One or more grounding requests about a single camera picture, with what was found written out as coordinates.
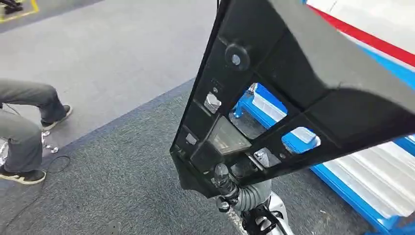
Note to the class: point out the clear floor tape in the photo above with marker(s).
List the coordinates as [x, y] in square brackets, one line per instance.
[234, 220]

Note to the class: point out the blue metal shelf rack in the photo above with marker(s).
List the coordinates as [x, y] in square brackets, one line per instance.
[343, 191]

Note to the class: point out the person's black shoe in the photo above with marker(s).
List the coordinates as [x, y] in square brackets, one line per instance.
[58, 118]
[26, 176]

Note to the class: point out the yellow floor tape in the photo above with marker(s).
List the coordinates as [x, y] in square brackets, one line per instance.
[34, 8]

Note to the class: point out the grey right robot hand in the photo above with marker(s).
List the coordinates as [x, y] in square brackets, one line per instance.
[225, 183]

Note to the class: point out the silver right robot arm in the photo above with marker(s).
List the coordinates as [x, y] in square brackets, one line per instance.
[259, 194]

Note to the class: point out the black plastic panel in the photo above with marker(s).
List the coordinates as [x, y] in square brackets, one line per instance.
[259, 32]

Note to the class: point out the black footed stand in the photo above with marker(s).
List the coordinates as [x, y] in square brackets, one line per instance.
[11, 6]

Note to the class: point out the chrome chair base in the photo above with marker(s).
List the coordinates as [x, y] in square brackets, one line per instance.
[52, 148]

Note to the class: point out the person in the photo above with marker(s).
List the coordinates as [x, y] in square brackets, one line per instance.
[22, 136]

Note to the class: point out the blue plastic crate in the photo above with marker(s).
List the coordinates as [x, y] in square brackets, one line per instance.
[291, 144]

